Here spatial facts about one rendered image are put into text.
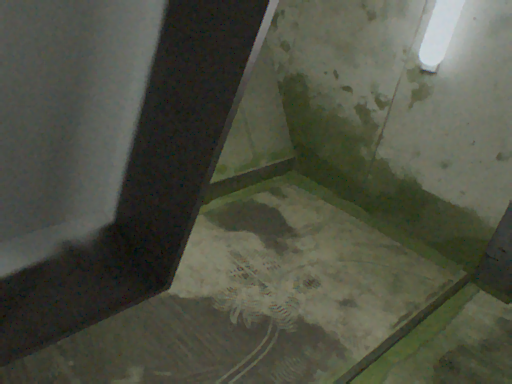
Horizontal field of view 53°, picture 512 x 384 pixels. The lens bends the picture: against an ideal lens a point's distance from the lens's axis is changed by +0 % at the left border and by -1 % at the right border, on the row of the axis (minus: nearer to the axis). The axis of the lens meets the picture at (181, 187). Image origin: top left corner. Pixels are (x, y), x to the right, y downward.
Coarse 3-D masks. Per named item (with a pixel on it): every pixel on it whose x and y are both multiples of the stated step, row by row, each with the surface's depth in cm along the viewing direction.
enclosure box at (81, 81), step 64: (0, 0) 97; (64, 0) 106; (128, 0) 116; (192, 0) 109; (256, 0) 97; (0, 64) 106; (64, 64) 116; (128, 64) 128; (192, 64) 114; (0, 128) 116; (64, 128) 128; (128, 128) 139; (192, 128) 119; (0, 192) 128; (64, 192) 144; (128, 192) 147; (192, 192) 125; (0, 256) 136; (64, 256) 142; (128, 256) 148; (0, 320) 121; (64, 320) 126
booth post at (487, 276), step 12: (504, 216) 221; (504, 228) 222; (492, 240) 227; (504, 240) 223; (492, 252) 229; (504, 252) 225; (480, 264) 234; (492, 264) 230; (504, 264) 226; (480, 276) 235; (492, 276) 231; (504, 276) 227; (492, 288) 232; (504, 288) 228; (504, 300) 229
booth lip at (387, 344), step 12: (468, 276) 238; (456, 288) 229; (444, 300) 221; (420, 312) 211; (432, 312) 215; (408, 324) 204; (396, 336) 197; (384, 348) 191; (372, 360) 186; (348, 372) 178; (360, 372) 182
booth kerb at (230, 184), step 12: (264, 168) 285; (276, 168) 293; (288, 168) 302; (216, 180) 263; (228, 180) 268; (240, 180) 275; (252, 180) 283; (264, 180) 290; (216, 192) 266; (228, 192) 273; (204, 204) 264
